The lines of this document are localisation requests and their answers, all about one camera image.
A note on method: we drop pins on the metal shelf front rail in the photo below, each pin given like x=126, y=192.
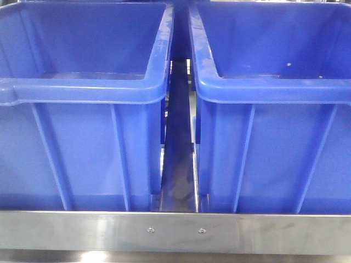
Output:
x=192, y=232

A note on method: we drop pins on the blue plastic bin right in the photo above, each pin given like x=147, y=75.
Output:
x=272, y=85

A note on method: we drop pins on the blue plastic bin left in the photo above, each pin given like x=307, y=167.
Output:
x=83, y=88

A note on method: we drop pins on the blue plastic bin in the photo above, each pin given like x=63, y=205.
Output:
x=83, y=88
x=272, y=85

